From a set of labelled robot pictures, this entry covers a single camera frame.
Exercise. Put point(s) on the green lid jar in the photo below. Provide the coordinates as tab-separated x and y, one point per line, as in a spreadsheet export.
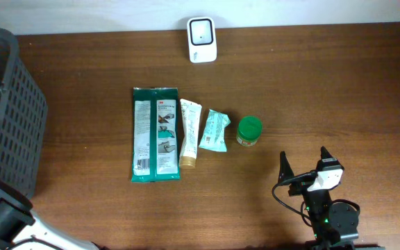
249	131

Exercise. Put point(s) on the white cream tube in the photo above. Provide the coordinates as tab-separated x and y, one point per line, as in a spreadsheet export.
191	114

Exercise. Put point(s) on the grey plastic mesh basket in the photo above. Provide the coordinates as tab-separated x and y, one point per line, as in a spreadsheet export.
23	117

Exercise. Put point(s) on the green glove package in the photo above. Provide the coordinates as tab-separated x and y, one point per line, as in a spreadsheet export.
155	143

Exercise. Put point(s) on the white barcode scanner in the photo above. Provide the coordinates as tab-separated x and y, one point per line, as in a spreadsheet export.
202	40

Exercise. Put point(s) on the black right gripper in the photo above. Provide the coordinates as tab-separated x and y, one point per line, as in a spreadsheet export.
285	170

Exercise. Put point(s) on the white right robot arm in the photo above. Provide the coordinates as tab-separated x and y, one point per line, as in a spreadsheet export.
334	222

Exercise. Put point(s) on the teal wipes packet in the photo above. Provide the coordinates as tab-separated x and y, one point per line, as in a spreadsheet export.
213	133

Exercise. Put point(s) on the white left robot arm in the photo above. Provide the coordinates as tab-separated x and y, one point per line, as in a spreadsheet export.
22	228

